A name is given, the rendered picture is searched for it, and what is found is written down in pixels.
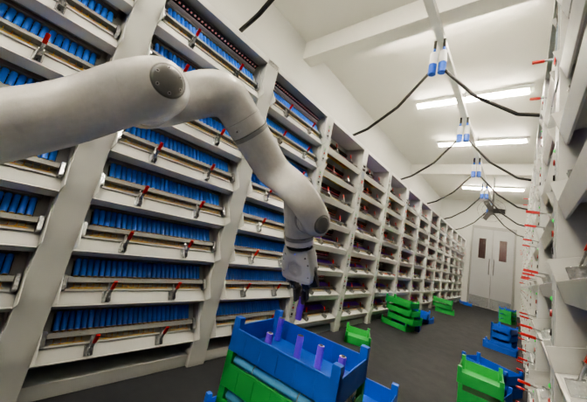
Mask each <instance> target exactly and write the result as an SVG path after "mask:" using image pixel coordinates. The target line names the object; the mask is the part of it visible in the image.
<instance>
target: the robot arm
mask: <svg viewBox="0 0 587 402"><path fill-rule="evenodd" d="M208 117H217V118H218V119H219V120H220V121H221V122H222V123H223V125H224V127H225V129H226V130H227V132H228V133H229V135H230V136H231V138H232V140H233V141H234V142H235V144H236V145H237V147H238V149H239V151H240V152H241V154H242V155H243V157H244V158H245V160H246V161H247V162H248V164H249V166H250V167H251V169H252V171H253V172H254V174H255V175H256V176H257V178H258V179H259V180H260V181H261V182H262V183H263V184H264V185H265V186H267V187H268V188H269V189H271V190H272V191H273V192H274V193H275V194H277V195H278V196H279V197H280V198H281V199H282V200H283V201H284V225H285V235H284V239H285V245H284V249H283V255H282V275H283V276H284V277H285V278H286V279H288V281H289V282H290V284H291V288H292V289H293V301H294V302H296V301H298V300H299V298H300V303H301V304H302V305H303V304H304V303H305V302H307V301H308V299H309V289H310V288H317V287H318V286H319V285H320V282H319V280H318V263H317V256H316V251H315V248H314V246H313V244H314V237H320V236H323V235H324V234H326V233H327V232H328V230H329V227H330V217H329V214H328V210H327V208H326V206H325V204H324V203H323V201H322V199H321V197H320V195H319V193H318V192H317V190H316V189H315V187H314V186H313V185H312V184H311V183H310V181H309V180H308V179H307V178H306V177H305V176H304V175H303V174H302V173H301V172H300V171H298V170H297V169H296V168H295V167H294V166H293V165H292V164H291V163H289V162H288V160H287V159H286V158H285V157H284V155H283V153H282V152H281V150H280V147H279V145H278V143H277V142H276V141H275V139H274V137H273V134H272V133H271V131H270V129H269V127H268V126H267V125H266V122H265V120H264V118H263V117H262V115H261V113H260V111H259V110H258V108H257V106H256V105H255V103H254V101H253V99H252V97H251V95H250V94H249V92H248V91H247V89H246V88H245V86H244V84H243V83H242V82H241V81H240V80H239V79H238V78H237V77H235V76H234V75H232V74H230V73H228V72H225V71H221V70H216V69H199V70H194V71H189V72H186V73H184V72H183V71H182V70H181V68H180V67H179V66H177V65H176V64H175V63H174V62H172V61H171V60H169V59H165V58H164V57H160V56H153V55H142V56H134V57H129V58H125V59H117V60H114V61H110V62H107V63H105V64H102V65H99V66H95V67H92V68H89V69H86V70H84V71H82V72H78V73H74V74H71V75H67V76H65V77H61V78H57V79H54V80H47V81H42V82H38V83H31V84H25V85H18V86H11V87H0V164H4V163H10V162H14V161H17V160H22V159H25V158H29V157H33V156H38V155H42V154H45V153H49V152H53V151H56V150H59V149H65V148H69V147H72V146H75V145H78V144H81V143H84V142H90V141H92V140H95V139H98V138H101V137H103V136H106V135H111V134H113V133H116V132H119V131H122V130H124V129H127V128H132V127H136V128H144V129H153V128H166V127H170V126H175V125H178V124H182V123H186V122H189V121H195V120H200V119H203V118H208ZM300 283H301V284H302V291H301V285H300Z"/></svg>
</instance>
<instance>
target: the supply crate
mask: <svg viewBox="0 0 587 402"><path fill-rule="evenodd" d="M282 316H283V310H281V309H275V313H274V318H270V319H265V320H262V321H257V322H250V323H246V324H245V317H243V316H241V315H239V316H236V319H235V323H234V326H233V330H232V333H231V341H230V344H229V348H228V349H229V350H231V351H233V352H234V353H236V354H238V355H239V356H241V357H242V358H244V359H246V360H247V361H249V362H251V363H252V364H255V365H256V366H258V367H259V368H260V369H262V370H264V371H266V372H268V373H269V374H271V375H273V376H274V377H276V378H277V379H279V380H281V381H282V382H284V383H286V384H287V385H290V386H291V387H293V388H294V389H295V390H297V391H299V392H301V393H303V394H304V395H306V396H308V397H309V398H311V399H312V400H314V401H316V402H345V401H346V400H347V399H348V398H349V397H350V396H351V395H352V394H353V393H354V392H355V391H356V390H357V389H358V388H359V387H360V385H361V384H362V383H363V382H364V381H365V380H366V374H367V368H368V361H369V350H370V347H369V346H367V345H365V344H363V345H361V349H360V353H358V352H356V351H354V350H351V349H349V348H347V347H344V346H342V345H340V344H339V343H335V342H333V341H330V340H328V339H327V338H325V337H322V336H319V335H317V334H315V333H313V332H311V331H308V330H306V329H303V328H301V327H299V326H297V325H295V324H292V323H290V322H287V321H284V324H283V329H282V333H281V338H280V341H278V342H277V341H275V340H274V337H275V333H276V329H277V324H278V320H279V317H282ZM267 331H272V332H273V341H272V345H271V344H269V343H266V342H265V339H266V332H267ZM298 334H301V335H303V336H304V341H303V345H302V350H301V354H300V360H299V359H297V358H295V357H294V348H295V344H296V339H297V335H298ZM318 344H323V345H324V346H325V350H324V354H323V359H322V365H321V370H320V371H319V370H317V369H315V368H314V360H315V356H316V351H317V346H318ZM339 355H344V356H345V357H347V361H346V367H345V372H344V365H343V364H340V363H338V359H339ZM343 372H344V376H343Z"/></svg>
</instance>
